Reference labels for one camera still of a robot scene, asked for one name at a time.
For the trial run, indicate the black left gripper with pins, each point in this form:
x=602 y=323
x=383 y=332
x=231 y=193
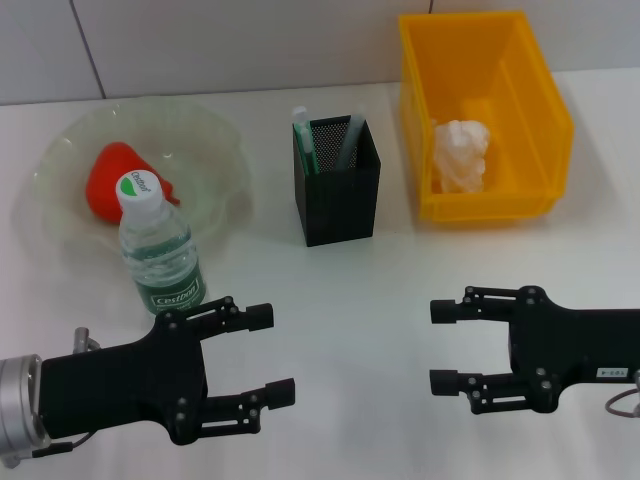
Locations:
x=125 y=380

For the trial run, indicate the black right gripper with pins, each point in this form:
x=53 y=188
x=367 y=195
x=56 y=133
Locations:
x=575 y=345

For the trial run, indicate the clear green-label water bottle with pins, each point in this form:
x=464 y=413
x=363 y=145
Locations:
x=160 y=250

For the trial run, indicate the white paper ball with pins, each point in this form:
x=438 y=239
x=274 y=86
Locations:
x=462 y=150

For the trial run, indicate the grey marker pen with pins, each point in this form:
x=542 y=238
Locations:
x=350 y=142

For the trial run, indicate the red-orange orange fruit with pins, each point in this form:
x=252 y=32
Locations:
x=105 y=185

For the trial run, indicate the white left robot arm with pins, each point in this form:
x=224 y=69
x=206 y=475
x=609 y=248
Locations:
x=17 y=405

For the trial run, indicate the black mesh pen holder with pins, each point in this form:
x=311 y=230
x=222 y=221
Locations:
x=345 y=215

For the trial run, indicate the pale green glass fruit plate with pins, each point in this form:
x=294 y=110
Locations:
x=210 y=150

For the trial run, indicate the yellow plastic bin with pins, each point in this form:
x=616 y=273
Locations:
x=530 y=125

